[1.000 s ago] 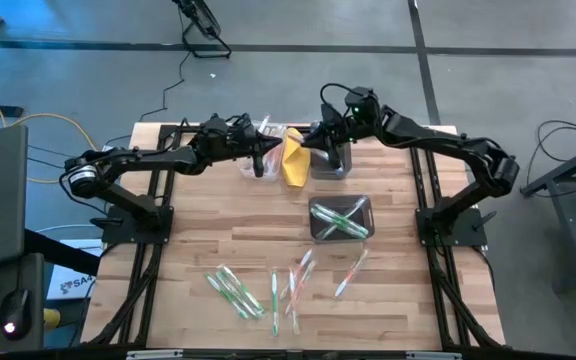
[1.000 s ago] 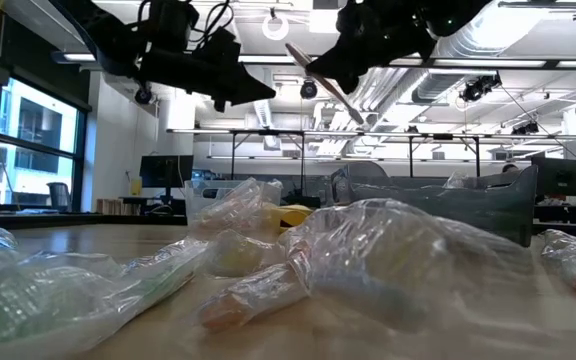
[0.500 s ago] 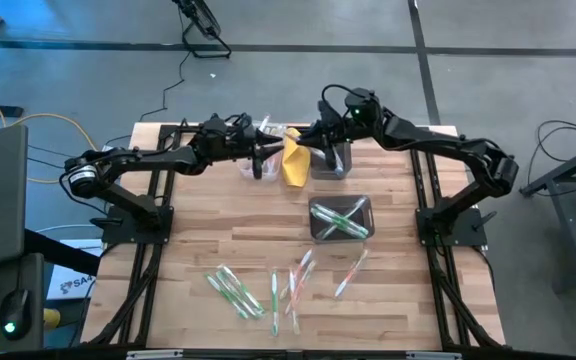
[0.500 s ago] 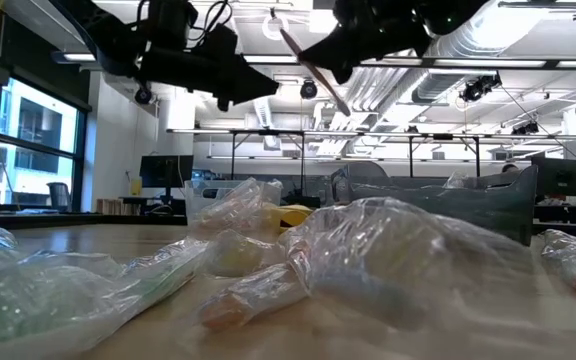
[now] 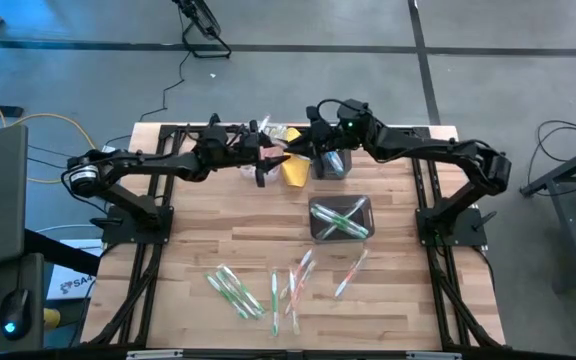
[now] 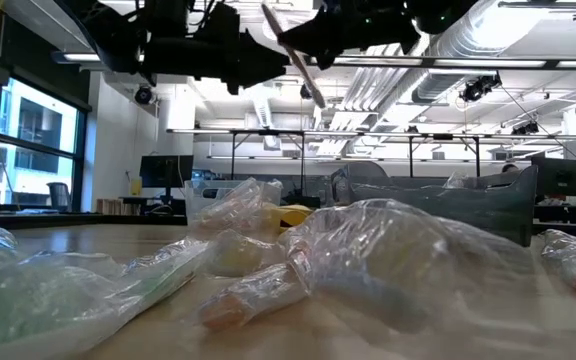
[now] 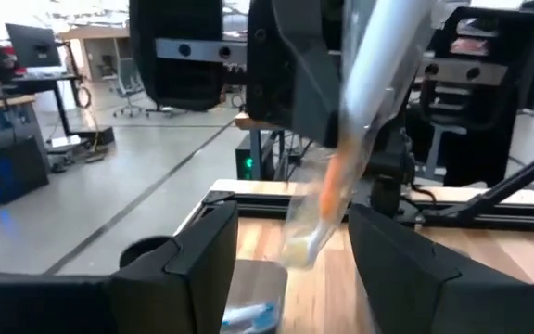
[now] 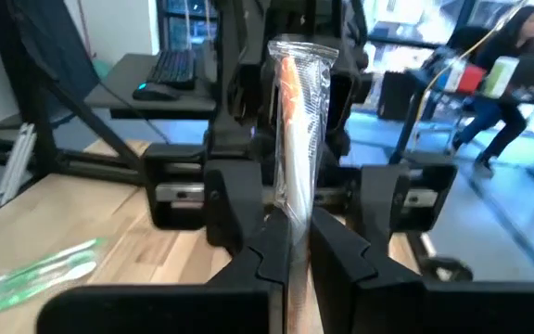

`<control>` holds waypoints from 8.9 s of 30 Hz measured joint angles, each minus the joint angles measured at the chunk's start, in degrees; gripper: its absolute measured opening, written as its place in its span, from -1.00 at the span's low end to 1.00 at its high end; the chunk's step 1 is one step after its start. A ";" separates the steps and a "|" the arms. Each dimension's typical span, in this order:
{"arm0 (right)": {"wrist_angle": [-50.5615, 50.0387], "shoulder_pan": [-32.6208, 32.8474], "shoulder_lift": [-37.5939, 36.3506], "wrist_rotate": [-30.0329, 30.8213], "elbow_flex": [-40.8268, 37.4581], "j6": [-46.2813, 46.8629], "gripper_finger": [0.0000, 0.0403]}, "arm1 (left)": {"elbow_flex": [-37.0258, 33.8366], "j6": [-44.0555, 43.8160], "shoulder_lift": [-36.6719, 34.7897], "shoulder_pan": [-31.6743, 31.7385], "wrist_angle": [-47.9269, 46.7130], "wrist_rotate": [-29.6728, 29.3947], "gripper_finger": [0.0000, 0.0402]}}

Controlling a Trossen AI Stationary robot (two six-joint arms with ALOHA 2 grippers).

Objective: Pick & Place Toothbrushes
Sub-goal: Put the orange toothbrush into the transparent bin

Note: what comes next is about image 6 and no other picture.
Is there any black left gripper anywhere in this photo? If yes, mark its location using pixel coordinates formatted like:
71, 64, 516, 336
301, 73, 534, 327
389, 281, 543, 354
142, 0, 289, 96

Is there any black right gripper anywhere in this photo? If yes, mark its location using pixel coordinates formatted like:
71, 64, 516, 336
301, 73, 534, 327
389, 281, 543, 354
277, 0, 422, 71

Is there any black computer monitor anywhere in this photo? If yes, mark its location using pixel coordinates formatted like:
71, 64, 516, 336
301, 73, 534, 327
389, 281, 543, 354
139, 154, 195, 201
531, 157, 576, 196

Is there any clear plastic bin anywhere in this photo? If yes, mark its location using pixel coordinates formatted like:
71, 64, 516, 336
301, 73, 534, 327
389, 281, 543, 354
183, 177, 284, 226

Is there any tall dark tinted bin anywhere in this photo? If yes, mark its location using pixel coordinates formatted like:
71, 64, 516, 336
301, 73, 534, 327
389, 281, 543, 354
330, 160, 392, 190

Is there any long ceiling light bar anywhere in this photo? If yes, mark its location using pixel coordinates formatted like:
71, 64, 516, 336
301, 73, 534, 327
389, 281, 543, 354
51, 49, 576, 71

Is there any yellow cloth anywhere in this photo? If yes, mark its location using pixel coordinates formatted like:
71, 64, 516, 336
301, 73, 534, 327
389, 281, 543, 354
267, 203, 315, 234

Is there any black ceiling device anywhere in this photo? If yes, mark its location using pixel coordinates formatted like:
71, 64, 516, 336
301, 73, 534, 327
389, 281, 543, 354
460, 73, 503, 104
511, 121, 540, 136

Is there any yellow white wrapped toothbrush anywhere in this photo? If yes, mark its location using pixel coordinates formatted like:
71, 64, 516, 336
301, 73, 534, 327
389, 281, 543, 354
207, 229, 289, 279

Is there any flat dark tinted bin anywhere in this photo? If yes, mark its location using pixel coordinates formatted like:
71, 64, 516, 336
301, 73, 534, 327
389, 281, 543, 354
340, 164, 539, 249

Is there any dark long desk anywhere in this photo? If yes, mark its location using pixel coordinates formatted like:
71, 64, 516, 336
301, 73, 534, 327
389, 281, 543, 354
0, 212, 189, 231

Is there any dark framed window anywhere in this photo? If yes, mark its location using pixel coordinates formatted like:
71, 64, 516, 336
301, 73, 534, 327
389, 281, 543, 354
0, 74, 89, 214

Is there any dark office chair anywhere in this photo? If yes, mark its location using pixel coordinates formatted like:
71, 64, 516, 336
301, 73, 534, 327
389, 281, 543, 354
46, 181, 72, 212

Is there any blue white wrapped toothbrush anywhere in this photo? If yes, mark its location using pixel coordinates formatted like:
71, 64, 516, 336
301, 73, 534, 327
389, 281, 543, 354
312, 274, 419, 321

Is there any black workbench rack frame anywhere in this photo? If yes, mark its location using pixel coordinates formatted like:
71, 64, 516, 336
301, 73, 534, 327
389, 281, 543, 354
166, 127, 576, 179

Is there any silver ventilation duct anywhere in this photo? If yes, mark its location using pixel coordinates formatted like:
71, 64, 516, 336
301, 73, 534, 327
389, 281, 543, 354
410, 0, 576, 106

